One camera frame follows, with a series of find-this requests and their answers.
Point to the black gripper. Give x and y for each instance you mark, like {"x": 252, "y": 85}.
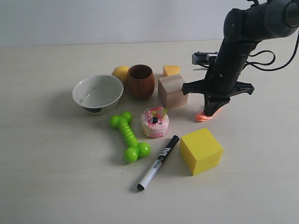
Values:
{"x": 217, "y": 88}

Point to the orange soft cloth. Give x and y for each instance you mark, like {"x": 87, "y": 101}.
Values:
{"x": 202, "y": 117}

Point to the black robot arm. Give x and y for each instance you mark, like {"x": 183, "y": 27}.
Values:
{"x": 243, "y": 30}

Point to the light wooden cube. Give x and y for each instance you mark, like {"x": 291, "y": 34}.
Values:
{"x": 170, "y": 91}

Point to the yellow cube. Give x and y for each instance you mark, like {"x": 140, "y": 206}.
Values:
{"x": 200, "y": 151}

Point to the orange cheese wedge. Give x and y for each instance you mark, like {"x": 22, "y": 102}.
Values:
{"x": 169, "y": 70}

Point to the pink toy cake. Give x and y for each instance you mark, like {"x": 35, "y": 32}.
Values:
{"x": 154, "y": 122}

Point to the brown wooden cup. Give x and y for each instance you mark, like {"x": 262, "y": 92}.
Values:
{"x": 140, "y": 82}

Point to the green bone toy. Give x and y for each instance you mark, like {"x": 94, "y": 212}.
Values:
{"x": 135, "y": 149}

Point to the yellow lemon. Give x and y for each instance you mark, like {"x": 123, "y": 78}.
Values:
{"x": 121, "y": 72}

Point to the black white marker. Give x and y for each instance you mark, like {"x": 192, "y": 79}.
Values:
{"x": 143, "y": 183}

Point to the white ceramic bowl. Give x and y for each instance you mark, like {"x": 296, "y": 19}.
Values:
{"x": 98, "y": 94}

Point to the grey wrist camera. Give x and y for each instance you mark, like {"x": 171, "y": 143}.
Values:
{"x": 204, "y": 59}

